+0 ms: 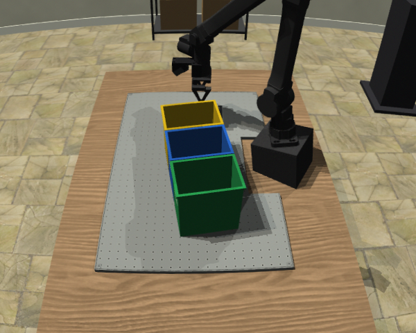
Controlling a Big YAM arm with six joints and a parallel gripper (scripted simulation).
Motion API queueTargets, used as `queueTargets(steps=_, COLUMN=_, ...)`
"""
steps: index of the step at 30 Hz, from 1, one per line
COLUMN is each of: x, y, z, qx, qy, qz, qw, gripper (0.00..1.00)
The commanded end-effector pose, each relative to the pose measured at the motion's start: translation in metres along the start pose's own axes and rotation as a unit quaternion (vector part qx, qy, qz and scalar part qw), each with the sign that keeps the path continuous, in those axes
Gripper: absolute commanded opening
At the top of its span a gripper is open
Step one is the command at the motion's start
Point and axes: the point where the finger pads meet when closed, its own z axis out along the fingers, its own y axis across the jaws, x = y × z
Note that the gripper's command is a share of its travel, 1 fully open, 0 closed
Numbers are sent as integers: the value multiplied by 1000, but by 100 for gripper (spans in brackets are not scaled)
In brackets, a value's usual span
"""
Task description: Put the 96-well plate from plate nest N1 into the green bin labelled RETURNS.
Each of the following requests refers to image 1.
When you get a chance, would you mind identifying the blue open bin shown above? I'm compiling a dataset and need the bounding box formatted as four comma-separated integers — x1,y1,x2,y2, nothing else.
165,125,234,162

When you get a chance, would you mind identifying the green open-top bin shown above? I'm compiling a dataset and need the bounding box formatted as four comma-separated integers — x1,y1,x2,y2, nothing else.
170,155,246,237

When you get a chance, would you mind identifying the yellow open bin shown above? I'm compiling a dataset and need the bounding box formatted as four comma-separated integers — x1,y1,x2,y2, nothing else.
161,101,224,139

